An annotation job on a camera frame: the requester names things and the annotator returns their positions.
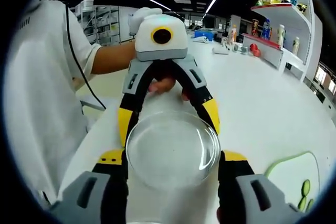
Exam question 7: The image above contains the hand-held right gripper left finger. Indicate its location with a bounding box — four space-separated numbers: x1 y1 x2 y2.
48 148 129 224

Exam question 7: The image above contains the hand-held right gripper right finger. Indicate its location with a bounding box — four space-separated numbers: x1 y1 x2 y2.
217 150 302 224

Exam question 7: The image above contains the clear glass petri dish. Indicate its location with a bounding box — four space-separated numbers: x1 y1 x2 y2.
128 115 218 189

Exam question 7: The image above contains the row of cucumber slices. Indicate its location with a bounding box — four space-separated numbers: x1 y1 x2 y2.
298 179 314 213

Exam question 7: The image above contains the person's left hand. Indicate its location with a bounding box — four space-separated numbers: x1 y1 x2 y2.
148 76 190 102

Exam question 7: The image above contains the blue plastic bin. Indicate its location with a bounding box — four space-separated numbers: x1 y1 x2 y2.
194 30 215 41

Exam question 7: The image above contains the straight ceiling light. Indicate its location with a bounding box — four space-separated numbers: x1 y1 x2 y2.
205 0 223 14
130 0 171 11

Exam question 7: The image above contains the green rimmed cutting board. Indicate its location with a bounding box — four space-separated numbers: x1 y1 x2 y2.
264 151 322 213

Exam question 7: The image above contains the white orange bottle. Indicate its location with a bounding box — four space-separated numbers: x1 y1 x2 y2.
228 23 237 45

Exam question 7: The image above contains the metal storage rack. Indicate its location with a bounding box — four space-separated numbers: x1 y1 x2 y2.
75 0 121 46

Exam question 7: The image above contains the red plastic container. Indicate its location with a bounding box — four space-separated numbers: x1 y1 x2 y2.
249 42 263 57

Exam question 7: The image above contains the red yellow tall can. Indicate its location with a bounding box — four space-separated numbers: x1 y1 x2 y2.
251 18 259 37

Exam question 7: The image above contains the blue drink bottle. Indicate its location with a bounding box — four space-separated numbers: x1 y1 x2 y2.
262 18 271 40

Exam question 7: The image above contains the yellow green snack packet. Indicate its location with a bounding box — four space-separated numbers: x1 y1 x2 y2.
256 0 282 6

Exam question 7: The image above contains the black cable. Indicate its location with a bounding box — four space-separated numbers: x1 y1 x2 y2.
65 5 107 111

